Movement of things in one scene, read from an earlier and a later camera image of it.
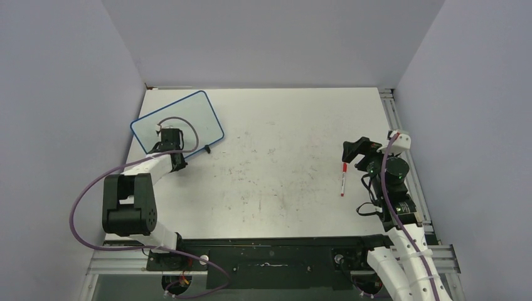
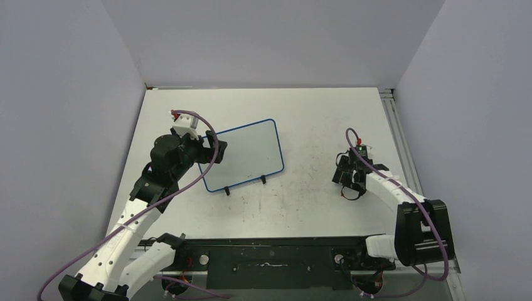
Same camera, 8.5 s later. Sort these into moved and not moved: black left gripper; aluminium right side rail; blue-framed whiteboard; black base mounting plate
Moved: black left gripper; blue-framed whiteboard
Not moved: aluminium right side rail; black base mounting plate
